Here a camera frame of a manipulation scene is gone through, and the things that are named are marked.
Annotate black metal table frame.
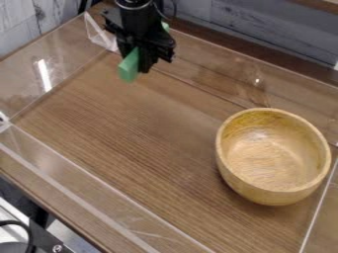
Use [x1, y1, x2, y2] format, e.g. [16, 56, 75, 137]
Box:
[0, 177, 74, 253]

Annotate brown wooden bowl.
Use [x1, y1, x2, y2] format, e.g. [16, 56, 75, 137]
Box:
[215, 108, 332, 207]

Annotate green rectangular block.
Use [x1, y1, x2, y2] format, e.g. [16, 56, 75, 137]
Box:
[118, 22, 175, 82]

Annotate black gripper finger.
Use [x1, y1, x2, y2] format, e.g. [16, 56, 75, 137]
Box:
[117, 35, 138, 57]
[139, 45, 159, 73]

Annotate clear acrylic corner bracket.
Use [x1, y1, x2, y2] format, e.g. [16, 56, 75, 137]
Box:
[83, 13, 118, 52]

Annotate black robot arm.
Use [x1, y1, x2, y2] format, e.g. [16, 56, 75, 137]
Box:
[102, 0, 177, 73]

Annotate clear acrylic tray wall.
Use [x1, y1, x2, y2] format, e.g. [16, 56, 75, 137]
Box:
[0, 112, 215, 253]

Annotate black cable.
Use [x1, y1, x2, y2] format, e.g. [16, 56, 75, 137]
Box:
[0, 219, 38, 253]

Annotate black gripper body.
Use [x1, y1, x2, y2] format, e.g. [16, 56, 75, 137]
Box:
[99, 0, 177, 64]

